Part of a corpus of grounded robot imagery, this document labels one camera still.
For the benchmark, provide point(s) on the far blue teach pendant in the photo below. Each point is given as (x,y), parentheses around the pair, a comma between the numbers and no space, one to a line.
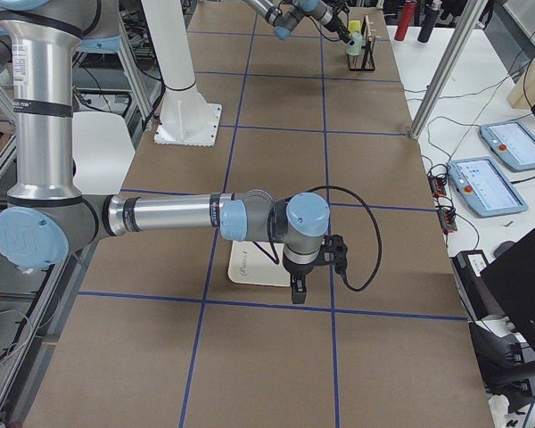
(512,142)

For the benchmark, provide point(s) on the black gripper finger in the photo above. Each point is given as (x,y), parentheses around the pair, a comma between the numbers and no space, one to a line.
(298,290)

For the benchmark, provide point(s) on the green plastic cup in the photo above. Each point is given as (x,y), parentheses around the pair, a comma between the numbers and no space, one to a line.
(354,47)

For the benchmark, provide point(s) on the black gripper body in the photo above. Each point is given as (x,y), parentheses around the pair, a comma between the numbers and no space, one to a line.
(338,25)
(297,275)

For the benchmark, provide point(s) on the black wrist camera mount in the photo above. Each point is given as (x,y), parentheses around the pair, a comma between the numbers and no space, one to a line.
(333,252)

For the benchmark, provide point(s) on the black bottle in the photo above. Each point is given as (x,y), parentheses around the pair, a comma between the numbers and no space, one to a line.
(431,14)

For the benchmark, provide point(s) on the blue teach pendant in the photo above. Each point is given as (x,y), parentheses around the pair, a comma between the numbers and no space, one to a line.
(485,189)
(512,142)

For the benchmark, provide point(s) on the black laptop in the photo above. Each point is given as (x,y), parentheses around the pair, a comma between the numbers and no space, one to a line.
(510,279)

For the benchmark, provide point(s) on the white camera pedestal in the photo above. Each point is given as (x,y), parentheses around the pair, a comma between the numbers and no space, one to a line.
(185,116)

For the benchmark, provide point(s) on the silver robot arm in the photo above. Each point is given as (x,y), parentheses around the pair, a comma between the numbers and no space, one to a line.
(285,16)
(48,217)

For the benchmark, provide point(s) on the cream rabbit tray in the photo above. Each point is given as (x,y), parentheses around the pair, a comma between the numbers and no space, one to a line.
(249,265)

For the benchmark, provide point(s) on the red bottle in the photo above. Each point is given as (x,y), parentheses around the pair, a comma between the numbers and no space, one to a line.
(405,19)

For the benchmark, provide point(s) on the yellow plastic cup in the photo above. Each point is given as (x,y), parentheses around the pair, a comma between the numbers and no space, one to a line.
(355,28)

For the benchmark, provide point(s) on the near blue teach pendant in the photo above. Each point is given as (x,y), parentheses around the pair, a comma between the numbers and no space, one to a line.
(485,189)

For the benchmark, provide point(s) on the aluminium frame post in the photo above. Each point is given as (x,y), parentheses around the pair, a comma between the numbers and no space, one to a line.
(456,45)

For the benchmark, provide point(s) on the black wire cup rack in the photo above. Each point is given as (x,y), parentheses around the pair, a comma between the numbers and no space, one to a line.
(366,61)

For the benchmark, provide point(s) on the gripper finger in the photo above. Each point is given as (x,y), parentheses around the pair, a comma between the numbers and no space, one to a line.
(346,37)

